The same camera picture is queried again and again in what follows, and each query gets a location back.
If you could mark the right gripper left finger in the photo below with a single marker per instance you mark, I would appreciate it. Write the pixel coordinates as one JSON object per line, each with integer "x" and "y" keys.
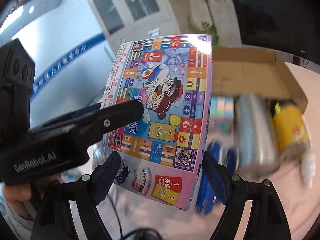
{"x": 54, "y": 218}

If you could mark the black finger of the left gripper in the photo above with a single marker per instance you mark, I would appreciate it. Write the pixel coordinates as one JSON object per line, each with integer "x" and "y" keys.
{"x": 93, "y": 122}

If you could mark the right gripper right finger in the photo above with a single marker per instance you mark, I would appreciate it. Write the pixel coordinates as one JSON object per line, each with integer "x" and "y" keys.
{"x": 267, "y": 219}

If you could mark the colourful board game box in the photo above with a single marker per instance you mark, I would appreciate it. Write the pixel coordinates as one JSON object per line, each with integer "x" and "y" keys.
{"x": 171, "y": 76}

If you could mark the person's left hand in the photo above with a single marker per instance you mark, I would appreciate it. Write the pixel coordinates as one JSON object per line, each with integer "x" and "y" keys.
{"x": 15, "y": 197}

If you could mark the blue plastic box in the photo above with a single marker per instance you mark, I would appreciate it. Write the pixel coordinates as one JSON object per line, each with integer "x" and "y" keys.
{"x": 218, "y": 164}

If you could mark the silver metal can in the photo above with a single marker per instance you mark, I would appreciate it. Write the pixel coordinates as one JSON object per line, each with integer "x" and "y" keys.
{"x": 257, "y": 146}

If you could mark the yellow label can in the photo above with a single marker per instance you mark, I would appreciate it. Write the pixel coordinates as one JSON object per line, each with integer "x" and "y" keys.
{"x": 291, "y": 131}

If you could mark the grey metal filing cabinet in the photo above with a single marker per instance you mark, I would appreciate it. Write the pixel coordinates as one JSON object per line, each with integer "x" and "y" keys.
{"x": 131, "y": 20}

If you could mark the pastel puzzle cube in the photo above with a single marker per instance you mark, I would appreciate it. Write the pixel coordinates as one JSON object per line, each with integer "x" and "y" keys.
{"x": 221, "y": 114}

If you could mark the shallow cardboard tray box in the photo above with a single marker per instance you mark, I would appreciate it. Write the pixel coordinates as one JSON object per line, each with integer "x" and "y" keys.
{"x": 238, "y": 71}

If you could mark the black monitor screen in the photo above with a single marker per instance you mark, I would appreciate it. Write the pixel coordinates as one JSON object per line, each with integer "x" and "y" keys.
{"x": 291, "y": 26}

